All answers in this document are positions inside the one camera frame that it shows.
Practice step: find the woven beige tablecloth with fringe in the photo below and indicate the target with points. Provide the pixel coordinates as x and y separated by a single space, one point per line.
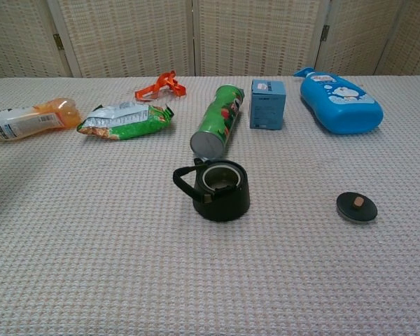
210 273

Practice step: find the orange drink plastic bottle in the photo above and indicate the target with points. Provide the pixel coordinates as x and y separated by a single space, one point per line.
28 120

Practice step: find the green snack bag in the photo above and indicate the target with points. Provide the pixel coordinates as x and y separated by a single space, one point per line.
126 122

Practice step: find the orange plastic clip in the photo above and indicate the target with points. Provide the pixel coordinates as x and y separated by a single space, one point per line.
161 84

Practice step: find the blue detergent pump bottle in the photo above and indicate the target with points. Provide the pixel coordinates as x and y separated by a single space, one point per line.
343 105

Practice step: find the black teapot lid wooden knob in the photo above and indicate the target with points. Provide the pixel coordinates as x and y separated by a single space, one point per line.
357 210

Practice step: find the green chips can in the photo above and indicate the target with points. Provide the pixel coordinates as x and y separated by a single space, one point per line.
218 119

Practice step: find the brass screen hinge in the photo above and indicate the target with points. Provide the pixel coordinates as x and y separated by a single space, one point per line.
325 33
57 41

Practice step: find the small blue cardboard box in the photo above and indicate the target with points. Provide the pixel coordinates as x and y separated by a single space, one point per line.
267 105

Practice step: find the woven folding screen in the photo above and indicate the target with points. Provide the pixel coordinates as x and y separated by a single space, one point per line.
266 35

